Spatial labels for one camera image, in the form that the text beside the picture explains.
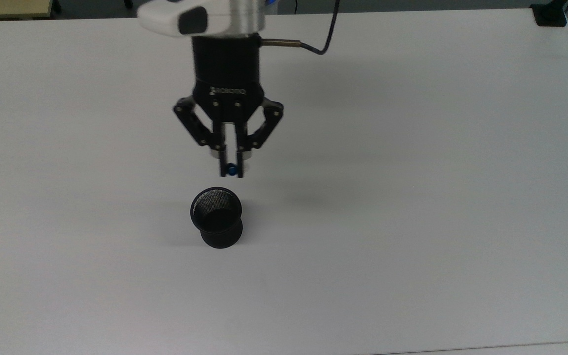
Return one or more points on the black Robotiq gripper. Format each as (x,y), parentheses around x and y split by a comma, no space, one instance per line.
(227,74)

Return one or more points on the blue marker pen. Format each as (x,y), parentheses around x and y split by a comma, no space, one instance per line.
(233,170)

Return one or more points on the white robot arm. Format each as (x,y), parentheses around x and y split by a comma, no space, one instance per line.
(205,17)

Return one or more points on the black mesh pen cup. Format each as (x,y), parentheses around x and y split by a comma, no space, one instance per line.
(217,217)

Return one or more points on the wooden desk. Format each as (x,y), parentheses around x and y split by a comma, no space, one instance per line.
(10,7)

